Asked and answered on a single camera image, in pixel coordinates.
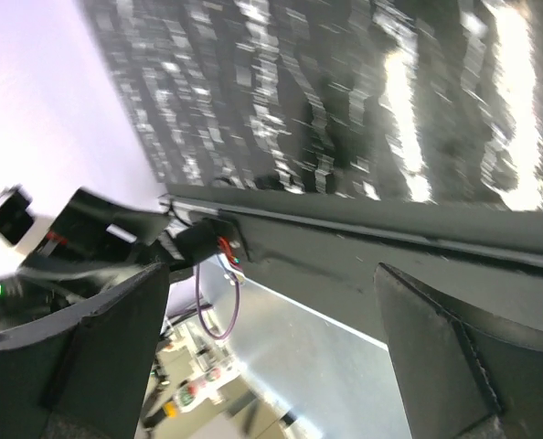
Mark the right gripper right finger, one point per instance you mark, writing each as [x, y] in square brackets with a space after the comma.
[462, 372]

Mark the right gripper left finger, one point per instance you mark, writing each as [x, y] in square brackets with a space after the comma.
[82, 371]

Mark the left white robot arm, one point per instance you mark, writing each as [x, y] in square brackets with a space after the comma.
[47, 264]

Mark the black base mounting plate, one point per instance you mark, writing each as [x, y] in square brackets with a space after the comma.
[482, 266]

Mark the black marble pattern mat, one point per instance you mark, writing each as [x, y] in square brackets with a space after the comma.
[432, 102]

